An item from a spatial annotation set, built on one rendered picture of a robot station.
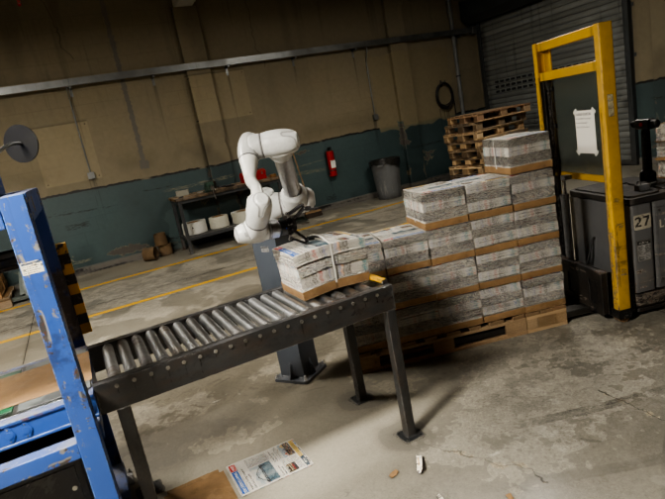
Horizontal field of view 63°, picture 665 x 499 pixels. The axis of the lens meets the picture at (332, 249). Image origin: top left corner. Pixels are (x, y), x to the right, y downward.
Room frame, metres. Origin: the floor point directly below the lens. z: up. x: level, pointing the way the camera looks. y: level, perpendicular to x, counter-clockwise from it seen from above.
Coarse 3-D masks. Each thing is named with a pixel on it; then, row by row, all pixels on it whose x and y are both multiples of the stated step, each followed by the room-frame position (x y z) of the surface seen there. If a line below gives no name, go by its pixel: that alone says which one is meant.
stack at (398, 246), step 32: (480, 224) 3.34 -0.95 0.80; (512, 224) 3.36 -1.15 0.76; (384, 256) 3.30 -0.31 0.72; (416, 256) 3.28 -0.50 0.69; (480, 256) 3.33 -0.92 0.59; (512, 256) 3.36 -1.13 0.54; (416, 288) 3.28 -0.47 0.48; (448, 288) 3.31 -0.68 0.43; (512, 288) 3.35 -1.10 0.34; (416, 320) 3.28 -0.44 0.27; (448, 320) 3.30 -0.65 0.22; (512, 320) 3.35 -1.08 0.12; (384, 352) 3.25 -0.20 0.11; (448, 352) 3.29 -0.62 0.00
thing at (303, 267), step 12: (276, 252) 2.64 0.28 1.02; (288, 252) 2.53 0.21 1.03; (300, 252) 2.48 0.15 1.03; (312, 252) 2.48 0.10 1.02; (324, 252) 2.50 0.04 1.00; (288, 264) 2.54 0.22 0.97; (300, 264) 2.45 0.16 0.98; (312, 264) 2.47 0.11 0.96; (324, 264) 2.50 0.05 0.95; (288, 276) 2.59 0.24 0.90; (300, 276) 2.45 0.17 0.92; (312, 276) 2.47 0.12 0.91; (324, 276) 2.50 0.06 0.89; (300, 288) 2.47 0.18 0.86; (312, 288) 2.47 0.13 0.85
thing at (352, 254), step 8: (336, 232) 2.80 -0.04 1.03; (344, 232) 2.77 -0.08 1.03; (328, 240) 2.61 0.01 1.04; (336, 240) 2.58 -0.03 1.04; (344, 240) 2.56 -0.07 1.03; (352, 240) 2.57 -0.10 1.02; (360, 240) 2.59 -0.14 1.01; (336, 248) 2.54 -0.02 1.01; (344, 248) 2.55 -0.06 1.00; (352, 248) 2.56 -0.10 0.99; (360, 248) 2.58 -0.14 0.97; (344, 256) 2.54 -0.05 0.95; (352, 256) 2.56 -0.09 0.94; (360, 256) 2.58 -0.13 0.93; (344, 264) 2.55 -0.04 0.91; (352, 264) 2.56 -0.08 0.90; (360, 264) 2.58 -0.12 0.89; (344, 272) 2.54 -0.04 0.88; (352, 272) 2.56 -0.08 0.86; (360, 272) 2.58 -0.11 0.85
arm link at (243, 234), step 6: (240, 228) 2.45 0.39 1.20; (246, 228) 2.45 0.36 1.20; (240, 234) 2.44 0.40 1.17; (246, 234) 2.45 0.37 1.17; (252, 234) 2.44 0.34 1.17; (258, 234) 2.45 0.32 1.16; (264, 234) 2.47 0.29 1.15; (240, 240) 2.45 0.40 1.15; (246, 240) 2.45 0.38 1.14; (252, 240) 2.46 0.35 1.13; (258, 240) 2.48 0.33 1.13; (264, 240) 2.50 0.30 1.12
